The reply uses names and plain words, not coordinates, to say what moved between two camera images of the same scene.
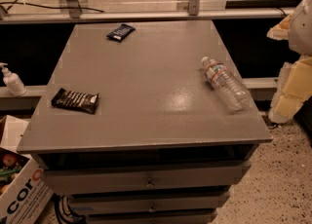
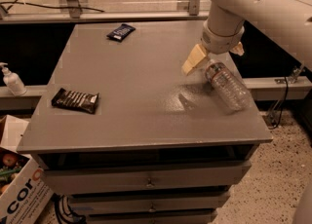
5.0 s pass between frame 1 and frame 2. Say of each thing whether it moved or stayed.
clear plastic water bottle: stayed
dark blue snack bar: stayed
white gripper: moved
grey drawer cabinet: stayed
